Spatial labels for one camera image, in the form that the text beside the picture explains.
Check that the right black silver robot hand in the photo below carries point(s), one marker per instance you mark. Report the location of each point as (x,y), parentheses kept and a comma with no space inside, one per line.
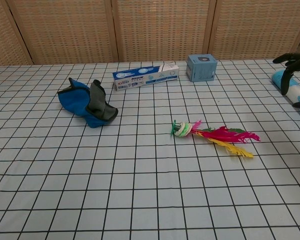
(297,63)

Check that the colourful feather shuttlecock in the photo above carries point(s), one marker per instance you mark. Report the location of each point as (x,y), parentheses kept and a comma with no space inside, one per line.
(183,128)

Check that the light blue cube box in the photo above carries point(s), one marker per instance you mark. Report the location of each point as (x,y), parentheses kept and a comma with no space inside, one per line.
(202,70)

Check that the blue white toothpaste box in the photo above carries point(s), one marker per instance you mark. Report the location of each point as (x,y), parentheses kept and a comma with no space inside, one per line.
(140,77)

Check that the checked light blue tablecloth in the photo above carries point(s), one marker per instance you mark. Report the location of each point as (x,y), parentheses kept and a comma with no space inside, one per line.
(115,187)

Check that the blue and grey cloth pouch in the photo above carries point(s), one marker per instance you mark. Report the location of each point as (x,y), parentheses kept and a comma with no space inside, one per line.
(72,100)

